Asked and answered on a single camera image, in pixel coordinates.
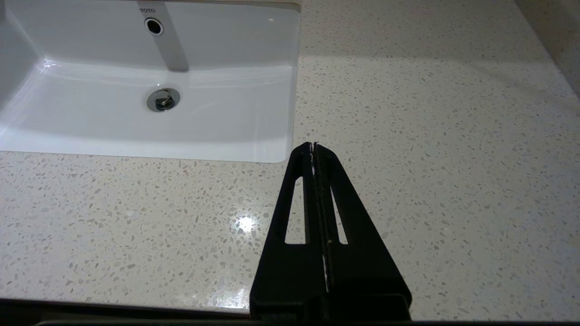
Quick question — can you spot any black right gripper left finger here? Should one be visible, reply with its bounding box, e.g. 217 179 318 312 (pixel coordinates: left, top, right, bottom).
250 142 328 320

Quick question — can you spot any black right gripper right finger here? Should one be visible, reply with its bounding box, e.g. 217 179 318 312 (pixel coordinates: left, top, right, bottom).
314 142 412 321

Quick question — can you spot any chrome sink drain stopper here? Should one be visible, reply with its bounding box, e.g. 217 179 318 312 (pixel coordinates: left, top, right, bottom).
147 88 181 112

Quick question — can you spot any white rectangular sink basin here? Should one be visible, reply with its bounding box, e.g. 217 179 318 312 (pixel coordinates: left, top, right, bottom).
0 0 302 163

